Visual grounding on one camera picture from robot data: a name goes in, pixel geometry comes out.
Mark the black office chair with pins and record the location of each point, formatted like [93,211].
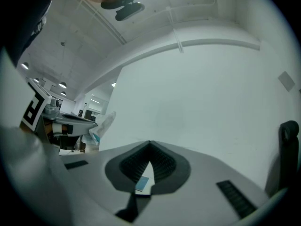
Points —
[288,135]

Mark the white wall conduit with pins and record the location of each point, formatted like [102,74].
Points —
[178,40]

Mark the person's dark shirt torso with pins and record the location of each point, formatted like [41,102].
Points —
[23,20]

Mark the ceiling light panel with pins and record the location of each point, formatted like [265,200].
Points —
[113,84]

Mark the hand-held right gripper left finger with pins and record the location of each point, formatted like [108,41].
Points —
[94,185]

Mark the dark pendant lamp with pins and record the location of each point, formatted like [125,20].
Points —
[36,80]
[63,93]
[62,85]
[25,66]

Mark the black head-worn camera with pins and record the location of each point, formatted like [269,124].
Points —
[129,12]

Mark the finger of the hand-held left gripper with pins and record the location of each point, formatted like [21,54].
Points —
[80,127]
[75,117]

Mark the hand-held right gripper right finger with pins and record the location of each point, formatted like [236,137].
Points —
[207,192]

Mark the ceiling smoke detector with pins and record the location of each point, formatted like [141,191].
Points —
[63,43]

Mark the blue notebook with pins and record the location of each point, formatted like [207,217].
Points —
[142,183]

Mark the grey wall plate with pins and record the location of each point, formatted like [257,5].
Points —
[286,81]

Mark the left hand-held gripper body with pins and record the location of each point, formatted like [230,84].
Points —
[33,107]

